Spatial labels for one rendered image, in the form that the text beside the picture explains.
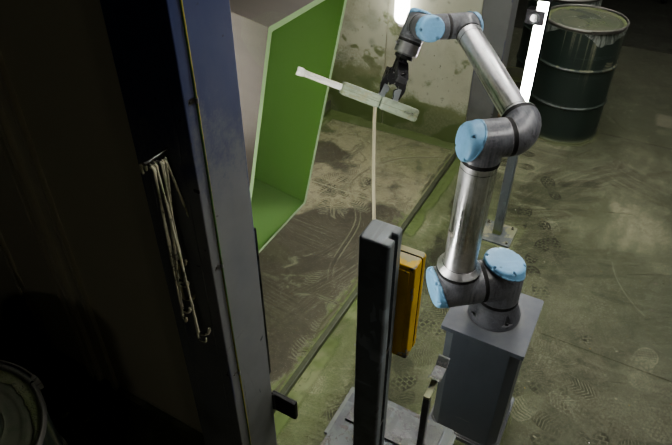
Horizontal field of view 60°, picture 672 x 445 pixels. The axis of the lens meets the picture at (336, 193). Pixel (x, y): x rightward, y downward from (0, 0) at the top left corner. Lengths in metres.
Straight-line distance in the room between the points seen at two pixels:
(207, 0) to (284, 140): 1.74
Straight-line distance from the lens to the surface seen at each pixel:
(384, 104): 2.19
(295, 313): 3.05
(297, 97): 2.74
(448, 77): 4.20
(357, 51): 4.42
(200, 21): 1.23
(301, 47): 2.63
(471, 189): 1.77
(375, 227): 1.03
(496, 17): 3.96
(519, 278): 2.11
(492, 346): 2.21
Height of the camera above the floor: 2.29
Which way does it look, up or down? 36 degrees down
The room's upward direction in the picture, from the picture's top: straight up
